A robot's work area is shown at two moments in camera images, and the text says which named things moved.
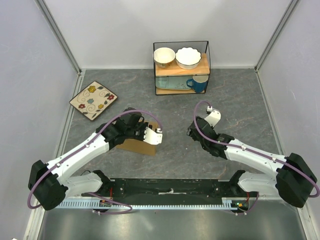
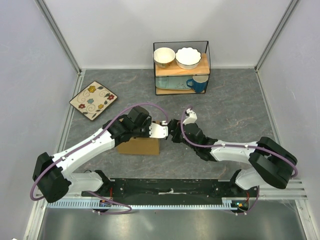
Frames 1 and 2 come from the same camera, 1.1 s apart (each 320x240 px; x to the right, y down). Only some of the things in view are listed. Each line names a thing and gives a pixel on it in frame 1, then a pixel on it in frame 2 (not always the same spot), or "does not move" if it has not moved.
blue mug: x=199 y=83 does not move
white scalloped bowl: x=188 y=58 does not move
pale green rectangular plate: x=173 y=83 does not move
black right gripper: x=189 y=131 -> x=175 y=125
